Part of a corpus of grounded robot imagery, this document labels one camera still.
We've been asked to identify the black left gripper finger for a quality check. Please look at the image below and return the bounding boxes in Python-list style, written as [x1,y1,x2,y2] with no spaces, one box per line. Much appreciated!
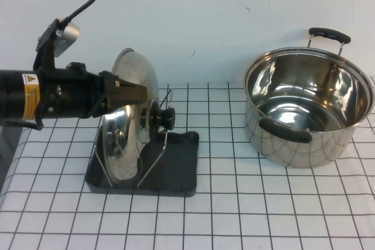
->
[105,85,149,108]
[101,70,148,90]

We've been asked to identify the stainless steel pot lid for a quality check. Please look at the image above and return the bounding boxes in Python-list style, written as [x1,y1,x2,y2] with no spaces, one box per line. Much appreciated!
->
[101,47,176,189]

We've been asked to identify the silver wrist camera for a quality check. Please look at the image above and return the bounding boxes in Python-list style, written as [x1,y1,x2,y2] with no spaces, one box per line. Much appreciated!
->
[53,22,81,57]

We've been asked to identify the stainless steel pot black handles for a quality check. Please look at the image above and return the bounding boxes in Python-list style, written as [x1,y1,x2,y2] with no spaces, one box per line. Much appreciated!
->
[243,27,375,169]

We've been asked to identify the black tray wire lid rack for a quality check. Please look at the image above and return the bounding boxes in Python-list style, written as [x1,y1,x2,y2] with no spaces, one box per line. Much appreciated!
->
[84,87,200,198]

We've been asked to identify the black camera bracket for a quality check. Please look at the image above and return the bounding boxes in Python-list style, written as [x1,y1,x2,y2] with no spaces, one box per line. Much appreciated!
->
[33,18,61,72]

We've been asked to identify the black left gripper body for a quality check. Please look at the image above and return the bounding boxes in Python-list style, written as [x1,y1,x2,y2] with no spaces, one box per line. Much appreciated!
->
[54,61,109,119]

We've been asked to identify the white black-grid tablecloth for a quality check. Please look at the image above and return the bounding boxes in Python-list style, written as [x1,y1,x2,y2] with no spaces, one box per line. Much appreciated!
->
[0,82,375,250]

